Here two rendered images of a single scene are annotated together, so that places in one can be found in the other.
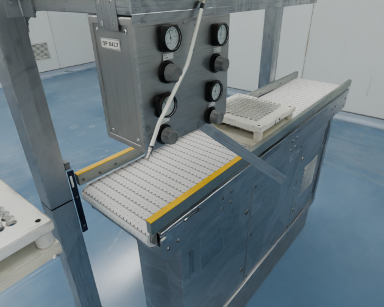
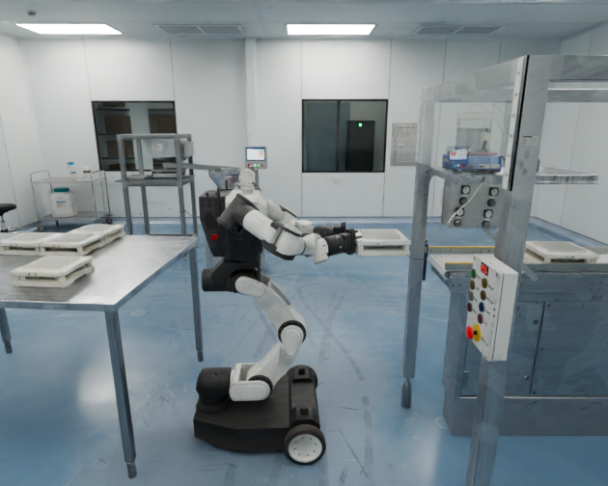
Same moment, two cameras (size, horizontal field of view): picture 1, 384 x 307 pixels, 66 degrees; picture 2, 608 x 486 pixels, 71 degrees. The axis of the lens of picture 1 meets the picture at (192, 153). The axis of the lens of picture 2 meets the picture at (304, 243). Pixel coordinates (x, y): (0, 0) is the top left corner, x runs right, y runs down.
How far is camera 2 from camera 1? 153 cm
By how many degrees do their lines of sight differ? 47
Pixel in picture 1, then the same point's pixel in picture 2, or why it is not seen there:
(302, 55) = not seen: outside the picture
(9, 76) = (417, 196)
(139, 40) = (453, 189)
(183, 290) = (461, 334)
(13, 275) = (394, 252)
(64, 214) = (417, 264)
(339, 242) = not seen: outside the picture
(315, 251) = not seen: outside the picture
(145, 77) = (453, 200)
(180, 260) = (463, 309)
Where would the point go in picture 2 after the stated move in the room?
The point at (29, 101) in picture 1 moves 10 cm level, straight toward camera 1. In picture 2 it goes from (421, 207) to (419, 211)
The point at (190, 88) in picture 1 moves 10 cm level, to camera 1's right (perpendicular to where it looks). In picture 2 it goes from (474, 209) to (497, 212)
